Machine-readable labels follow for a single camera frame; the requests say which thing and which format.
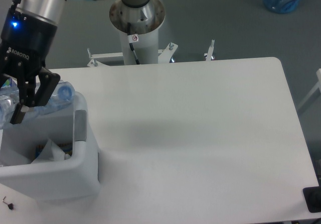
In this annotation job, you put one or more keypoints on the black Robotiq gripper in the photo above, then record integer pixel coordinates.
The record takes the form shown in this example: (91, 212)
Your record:
(25, 44)

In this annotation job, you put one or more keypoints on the crushed clear plastic bottle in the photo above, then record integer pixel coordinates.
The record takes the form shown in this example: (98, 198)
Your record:
(61, 98)

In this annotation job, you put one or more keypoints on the white plastic wrapper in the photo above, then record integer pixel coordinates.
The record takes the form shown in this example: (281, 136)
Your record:
(50, 152)

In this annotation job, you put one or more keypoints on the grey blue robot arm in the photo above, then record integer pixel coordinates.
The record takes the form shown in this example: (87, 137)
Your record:
(50, 11)

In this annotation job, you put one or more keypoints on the white plastic trash can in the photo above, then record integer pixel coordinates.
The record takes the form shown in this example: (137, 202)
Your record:
(54, 156)

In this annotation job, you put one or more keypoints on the blue labelled drink bottle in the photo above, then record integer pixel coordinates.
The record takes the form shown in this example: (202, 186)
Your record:
(7, 83)

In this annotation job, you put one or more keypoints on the blue yellow snack packet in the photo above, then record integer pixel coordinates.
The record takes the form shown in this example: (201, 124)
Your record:
(67, 146)

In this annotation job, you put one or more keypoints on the white furniture leg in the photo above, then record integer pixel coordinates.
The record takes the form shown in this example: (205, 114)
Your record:
(311, 96)

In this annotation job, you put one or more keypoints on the black device at table edge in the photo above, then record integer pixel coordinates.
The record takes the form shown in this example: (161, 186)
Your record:
(312, 198)

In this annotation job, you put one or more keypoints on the white metal base frame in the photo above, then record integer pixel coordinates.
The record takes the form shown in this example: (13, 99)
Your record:
(164, 55)

